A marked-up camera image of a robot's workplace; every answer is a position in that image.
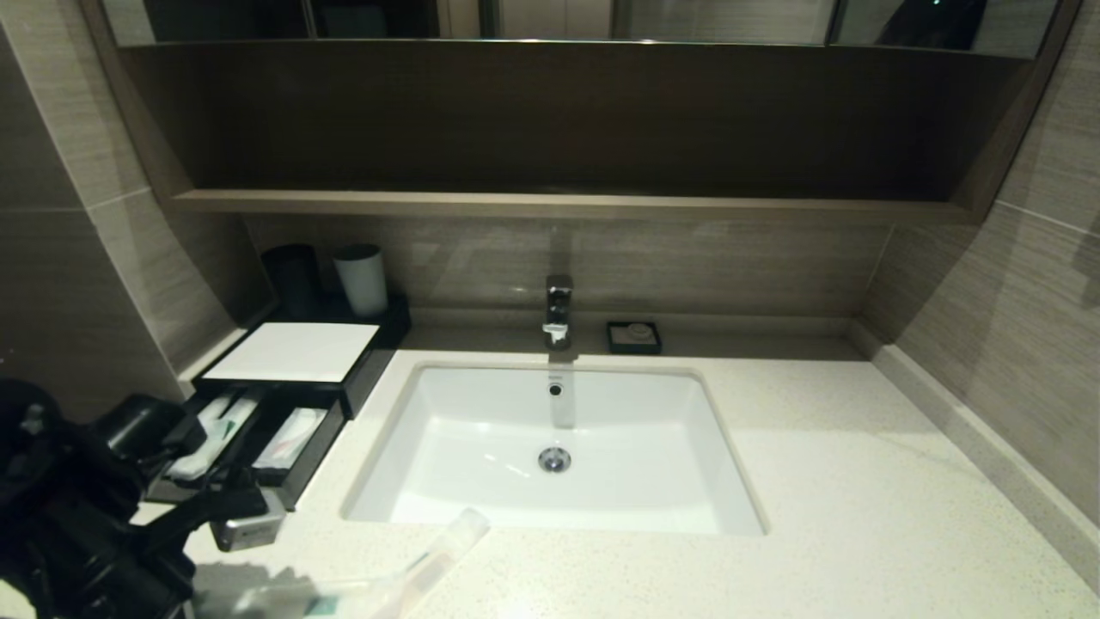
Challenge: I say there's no clear toothbrush packet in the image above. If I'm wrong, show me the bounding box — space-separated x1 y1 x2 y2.
232 578 405 619

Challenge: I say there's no black cup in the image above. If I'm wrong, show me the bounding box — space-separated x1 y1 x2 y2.
260 243 323 319

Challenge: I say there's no white board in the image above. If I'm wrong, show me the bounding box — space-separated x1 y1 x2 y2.
204 323 381 383

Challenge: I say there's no black amenity drawer box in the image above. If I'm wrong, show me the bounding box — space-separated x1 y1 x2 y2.
193 295 412 422

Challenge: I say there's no white long packet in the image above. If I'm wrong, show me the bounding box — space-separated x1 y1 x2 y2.
168 394 260 481

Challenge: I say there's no white flat packet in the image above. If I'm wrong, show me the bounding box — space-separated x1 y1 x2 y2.
253 407 328 471

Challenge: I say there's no clear long tube packet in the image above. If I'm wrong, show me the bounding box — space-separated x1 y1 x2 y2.
378 507 492 619

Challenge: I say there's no light grey cup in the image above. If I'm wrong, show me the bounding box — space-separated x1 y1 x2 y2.
333 244 389 319

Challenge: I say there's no white ceramic sink basin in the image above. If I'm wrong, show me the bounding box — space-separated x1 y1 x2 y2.
340 361 768 538

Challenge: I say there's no chrome faucet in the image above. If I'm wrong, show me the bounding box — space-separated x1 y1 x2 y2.
542 274 575 349

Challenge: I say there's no black soap dish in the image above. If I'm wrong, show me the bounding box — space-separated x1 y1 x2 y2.
607 321 663 356

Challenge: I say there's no brown wooden shelf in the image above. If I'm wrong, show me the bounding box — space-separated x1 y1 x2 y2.
168 189 981 226

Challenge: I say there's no mirror cabinet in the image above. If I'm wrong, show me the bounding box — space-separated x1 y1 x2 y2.
103 0 1062 61

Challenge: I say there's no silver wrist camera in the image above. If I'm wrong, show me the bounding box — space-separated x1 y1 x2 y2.
211 512 287 553

